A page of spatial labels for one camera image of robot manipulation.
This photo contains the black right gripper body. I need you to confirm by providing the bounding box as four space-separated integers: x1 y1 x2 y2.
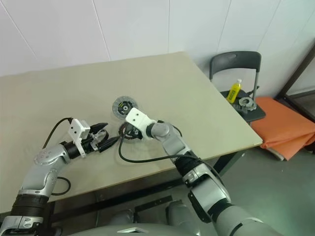
123 125 146 141

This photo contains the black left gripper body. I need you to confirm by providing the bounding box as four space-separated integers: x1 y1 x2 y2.
82 133 104 155

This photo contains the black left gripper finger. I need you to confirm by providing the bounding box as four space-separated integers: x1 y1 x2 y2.
89 122 109 135
97 137 120 151

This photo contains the round dark motor housing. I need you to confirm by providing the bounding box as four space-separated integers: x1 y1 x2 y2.
118 122 145 144

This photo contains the grey spoked rotor disc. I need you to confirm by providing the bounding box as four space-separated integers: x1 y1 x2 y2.
112 96 138 120

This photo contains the black flat bar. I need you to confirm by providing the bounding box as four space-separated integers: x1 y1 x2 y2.
134 195 173 212

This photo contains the grey rounded shape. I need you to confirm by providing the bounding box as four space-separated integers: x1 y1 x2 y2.
108 208 135 224
165 200 197 223

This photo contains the yellow drink bottle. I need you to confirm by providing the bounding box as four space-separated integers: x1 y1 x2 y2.
227 78 243 103

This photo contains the dark grey folding chair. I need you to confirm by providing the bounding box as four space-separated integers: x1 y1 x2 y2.
209 51 267 123

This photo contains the white flat board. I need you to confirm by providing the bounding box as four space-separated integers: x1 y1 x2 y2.
267 147 286 162

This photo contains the orange folded cloth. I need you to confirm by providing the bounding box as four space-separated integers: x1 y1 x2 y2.
250 96 315 162

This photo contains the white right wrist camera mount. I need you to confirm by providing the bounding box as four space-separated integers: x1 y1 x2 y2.
125 107 157 141

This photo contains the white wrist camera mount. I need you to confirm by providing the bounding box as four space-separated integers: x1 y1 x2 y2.
125 107 157 141
68 118 91 158

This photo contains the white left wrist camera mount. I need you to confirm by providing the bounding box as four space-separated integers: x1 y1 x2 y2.
68 118 91 158

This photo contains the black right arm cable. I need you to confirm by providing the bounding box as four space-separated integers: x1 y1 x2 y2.
118 136 205 164

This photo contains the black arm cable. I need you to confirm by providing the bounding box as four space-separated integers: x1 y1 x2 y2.
118 136 205 164
42 117 74 197

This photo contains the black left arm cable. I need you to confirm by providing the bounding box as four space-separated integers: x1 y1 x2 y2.
42 117 74 197

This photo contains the black metal table frame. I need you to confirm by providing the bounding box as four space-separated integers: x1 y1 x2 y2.
49 149 247 222

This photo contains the grey metal ring part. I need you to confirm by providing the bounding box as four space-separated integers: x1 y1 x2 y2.
233 96 258 114

